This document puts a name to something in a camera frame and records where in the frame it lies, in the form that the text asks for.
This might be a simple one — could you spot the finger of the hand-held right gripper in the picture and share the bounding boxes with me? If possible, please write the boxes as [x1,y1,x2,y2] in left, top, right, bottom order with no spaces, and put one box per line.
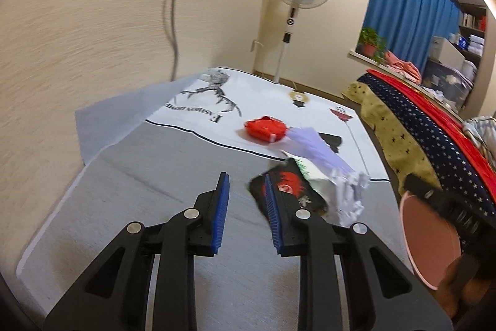
[405,174,454,208]

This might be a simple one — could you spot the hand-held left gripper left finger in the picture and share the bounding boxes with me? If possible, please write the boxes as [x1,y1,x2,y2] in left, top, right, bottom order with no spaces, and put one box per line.
[42,172,231,331]

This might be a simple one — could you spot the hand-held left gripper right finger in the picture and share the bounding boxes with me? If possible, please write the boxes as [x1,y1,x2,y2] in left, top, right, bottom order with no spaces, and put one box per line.
[263,175,454,331]

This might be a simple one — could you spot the black packet with red print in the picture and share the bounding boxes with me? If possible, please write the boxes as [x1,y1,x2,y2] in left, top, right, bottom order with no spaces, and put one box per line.
[248,158,330,217]

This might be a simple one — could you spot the white green wrapper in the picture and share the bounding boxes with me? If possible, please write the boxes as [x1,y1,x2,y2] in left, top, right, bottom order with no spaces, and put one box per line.
[281,150,330,196]

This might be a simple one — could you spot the white paper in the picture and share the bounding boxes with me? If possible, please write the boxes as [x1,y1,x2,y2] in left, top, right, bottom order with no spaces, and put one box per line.
[323,171,370,228]

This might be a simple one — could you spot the red snack packet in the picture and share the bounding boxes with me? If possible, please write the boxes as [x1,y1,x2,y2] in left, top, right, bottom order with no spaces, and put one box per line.
[243,116,290,142]

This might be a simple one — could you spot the person's right hand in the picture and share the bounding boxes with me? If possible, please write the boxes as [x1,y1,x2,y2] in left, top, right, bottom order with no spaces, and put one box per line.
[438,253,487,320]

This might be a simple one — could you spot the navy starry blanket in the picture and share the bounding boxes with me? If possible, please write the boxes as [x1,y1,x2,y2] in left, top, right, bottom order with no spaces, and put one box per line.
[356,73,496,215]

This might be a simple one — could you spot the yellow bed sheet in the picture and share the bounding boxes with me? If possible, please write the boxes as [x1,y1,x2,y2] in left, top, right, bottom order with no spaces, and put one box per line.
[341,82,442,196]

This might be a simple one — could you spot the grey white printed tablecloth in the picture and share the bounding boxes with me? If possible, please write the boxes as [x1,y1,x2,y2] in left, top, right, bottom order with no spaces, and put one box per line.
[15,67,415,331]

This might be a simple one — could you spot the red blanket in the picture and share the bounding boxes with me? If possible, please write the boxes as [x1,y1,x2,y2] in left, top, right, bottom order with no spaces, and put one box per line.
[366,69,496,192]

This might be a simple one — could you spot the striped duvet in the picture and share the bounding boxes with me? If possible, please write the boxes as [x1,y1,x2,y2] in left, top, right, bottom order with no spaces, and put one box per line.
[463,116,496,149]

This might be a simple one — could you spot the white clothes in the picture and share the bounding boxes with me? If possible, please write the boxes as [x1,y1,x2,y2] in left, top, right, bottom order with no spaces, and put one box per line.
[420,85,446,103]

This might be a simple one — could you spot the clear storage bin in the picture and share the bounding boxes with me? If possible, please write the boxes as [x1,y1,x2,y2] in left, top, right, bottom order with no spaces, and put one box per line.
[422,60,475,109]

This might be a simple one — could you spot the pink cloth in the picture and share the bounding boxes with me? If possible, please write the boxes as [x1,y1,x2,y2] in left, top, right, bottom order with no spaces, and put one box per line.
[383,51,423,83]

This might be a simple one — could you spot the white cardboard box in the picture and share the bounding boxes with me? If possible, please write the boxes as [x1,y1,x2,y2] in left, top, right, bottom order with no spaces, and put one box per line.
[431,36,466,72]

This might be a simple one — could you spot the white windowsill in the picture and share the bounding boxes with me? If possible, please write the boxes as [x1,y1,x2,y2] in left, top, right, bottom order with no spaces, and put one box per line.
[348,50,384,65]

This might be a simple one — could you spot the potted green plant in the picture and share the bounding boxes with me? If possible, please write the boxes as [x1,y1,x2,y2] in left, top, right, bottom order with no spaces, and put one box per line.
[357,27,388,64]

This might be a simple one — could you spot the wooden bookshelf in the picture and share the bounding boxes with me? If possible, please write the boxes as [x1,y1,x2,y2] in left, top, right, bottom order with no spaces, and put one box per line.
[457,3,487,60]

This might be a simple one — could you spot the blue curtain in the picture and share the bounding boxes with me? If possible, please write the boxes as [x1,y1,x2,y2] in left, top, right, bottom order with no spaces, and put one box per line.
[362,0,463,62]

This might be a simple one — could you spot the grey wall cable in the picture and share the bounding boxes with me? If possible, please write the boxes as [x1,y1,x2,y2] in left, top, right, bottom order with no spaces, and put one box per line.
[165,0,190,81]

